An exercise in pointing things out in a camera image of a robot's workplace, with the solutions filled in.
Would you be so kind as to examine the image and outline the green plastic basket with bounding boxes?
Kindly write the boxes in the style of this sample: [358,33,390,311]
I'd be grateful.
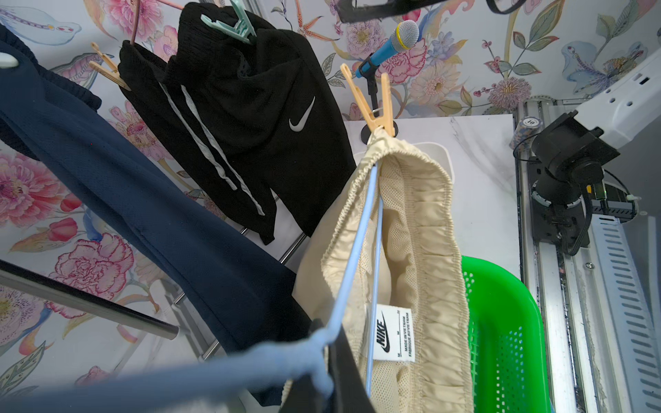
[461,256,554,412]

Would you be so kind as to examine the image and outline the light blue hanger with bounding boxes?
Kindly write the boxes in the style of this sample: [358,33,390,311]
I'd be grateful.
[1,156,371,412]

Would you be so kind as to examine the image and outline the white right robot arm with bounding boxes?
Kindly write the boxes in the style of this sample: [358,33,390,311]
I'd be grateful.
[513,52,660,256]

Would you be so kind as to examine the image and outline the steel clothes rack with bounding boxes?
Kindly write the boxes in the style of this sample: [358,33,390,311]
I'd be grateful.
[1,227,311,360]

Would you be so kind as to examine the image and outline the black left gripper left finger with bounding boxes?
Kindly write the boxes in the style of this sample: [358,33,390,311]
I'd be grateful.
[278,318,332,413]

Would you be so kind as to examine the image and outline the tan clothespin on black shorts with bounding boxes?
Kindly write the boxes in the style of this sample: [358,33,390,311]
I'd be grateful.
[88,42,131,91]

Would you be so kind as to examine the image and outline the pink hanger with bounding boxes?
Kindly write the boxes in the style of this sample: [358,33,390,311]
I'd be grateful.
[130,0,184,44]

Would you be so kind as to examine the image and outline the blue toy microphone on stand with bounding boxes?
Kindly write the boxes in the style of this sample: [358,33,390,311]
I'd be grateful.
[353,19,420,146]

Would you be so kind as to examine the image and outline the navy blue shorts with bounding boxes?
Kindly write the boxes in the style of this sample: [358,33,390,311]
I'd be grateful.
[1,29,310,352]

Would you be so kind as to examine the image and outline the tan wooden clothespin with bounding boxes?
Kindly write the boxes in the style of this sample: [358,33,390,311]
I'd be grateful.
[340,64,399,144]

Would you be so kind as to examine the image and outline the black shorts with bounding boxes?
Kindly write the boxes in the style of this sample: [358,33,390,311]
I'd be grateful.
[119,3,356,244]

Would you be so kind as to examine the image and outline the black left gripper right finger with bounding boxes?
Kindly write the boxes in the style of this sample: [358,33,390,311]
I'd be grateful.
[330,329,375,413]

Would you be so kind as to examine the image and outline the beige shorts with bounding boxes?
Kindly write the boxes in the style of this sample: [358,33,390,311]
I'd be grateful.
[293,128,473,412]

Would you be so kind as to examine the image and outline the mint green clothespin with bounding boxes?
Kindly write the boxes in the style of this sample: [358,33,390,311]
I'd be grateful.
[200,0,258,45]

